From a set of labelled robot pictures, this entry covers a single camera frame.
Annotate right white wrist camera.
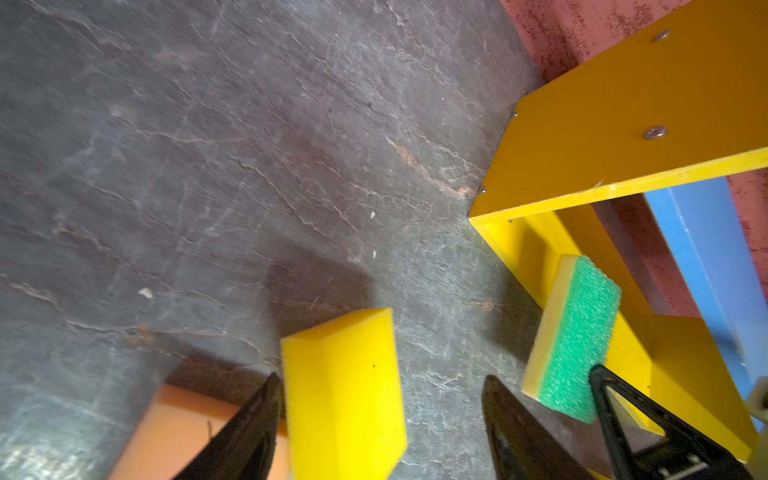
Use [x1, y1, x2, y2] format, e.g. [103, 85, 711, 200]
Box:
[743, 376, 768, 480]

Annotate green yellow sponge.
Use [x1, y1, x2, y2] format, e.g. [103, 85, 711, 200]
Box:
[521, 255, 621, 424]

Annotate salmon pink sponge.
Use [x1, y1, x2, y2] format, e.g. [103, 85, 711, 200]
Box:
[109, 385, 291, 479]

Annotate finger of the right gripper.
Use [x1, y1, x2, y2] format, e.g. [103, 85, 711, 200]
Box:
[588, 364, 754, 480]

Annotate bright yellow sponge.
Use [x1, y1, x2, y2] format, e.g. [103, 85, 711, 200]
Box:
[280, 308, 408, 479]

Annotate yellow shelf pink blue boards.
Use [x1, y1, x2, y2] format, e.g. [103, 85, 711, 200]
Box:
[469, 1, 767, 460]

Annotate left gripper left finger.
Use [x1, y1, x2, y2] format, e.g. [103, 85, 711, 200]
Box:
[175, 373, 283, 480]

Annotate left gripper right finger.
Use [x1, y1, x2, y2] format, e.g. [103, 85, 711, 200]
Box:
[481, 375, 592, 480]

